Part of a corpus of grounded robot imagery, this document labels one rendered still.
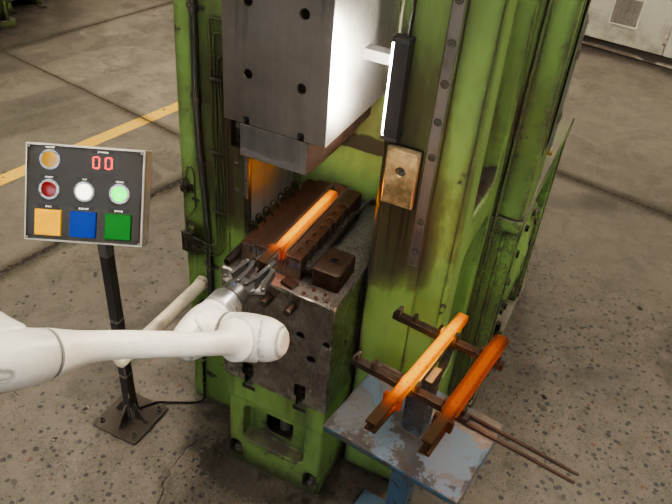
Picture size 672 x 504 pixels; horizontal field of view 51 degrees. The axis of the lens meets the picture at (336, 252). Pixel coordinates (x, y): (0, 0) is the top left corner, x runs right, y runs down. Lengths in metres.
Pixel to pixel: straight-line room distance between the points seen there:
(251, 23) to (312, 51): 0.17
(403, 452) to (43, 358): 0.96
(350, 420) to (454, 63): 0.96
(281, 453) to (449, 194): 1.17
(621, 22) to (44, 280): 5.26
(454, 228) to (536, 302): 1.75
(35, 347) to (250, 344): 0.48
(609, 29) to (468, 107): 5.29
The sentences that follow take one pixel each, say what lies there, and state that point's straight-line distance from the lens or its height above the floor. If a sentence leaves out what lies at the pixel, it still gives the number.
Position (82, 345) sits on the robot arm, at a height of 1.22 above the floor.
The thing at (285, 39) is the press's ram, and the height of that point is 1.62.
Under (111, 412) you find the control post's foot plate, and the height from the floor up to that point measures 0.01.
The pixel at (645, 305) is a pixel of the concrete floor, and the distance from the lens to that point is 3.85.
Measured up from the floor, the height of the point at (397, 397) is 1.00.
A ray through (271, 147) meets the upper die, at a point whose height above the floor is 1.32.
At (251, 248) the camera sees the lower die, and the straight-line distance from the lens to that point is 2.07.
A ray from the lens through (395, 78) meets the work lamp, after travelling 1.74.
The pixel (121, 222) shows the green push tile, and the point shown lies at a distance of 2.11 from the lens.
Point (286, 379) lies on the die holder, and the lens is 2.25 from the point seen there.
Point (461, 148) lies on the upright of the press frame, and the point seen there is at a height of 1.39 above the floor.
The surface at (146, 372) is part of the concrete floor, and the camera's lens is 3.07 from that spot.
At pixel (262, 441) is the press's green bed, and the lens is 2.60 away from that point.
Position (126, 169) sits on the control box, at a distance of 2.11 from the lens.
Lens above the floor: 2.22
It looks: 37 degrees down
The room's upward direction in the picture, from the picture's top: 5 degrees clockwise
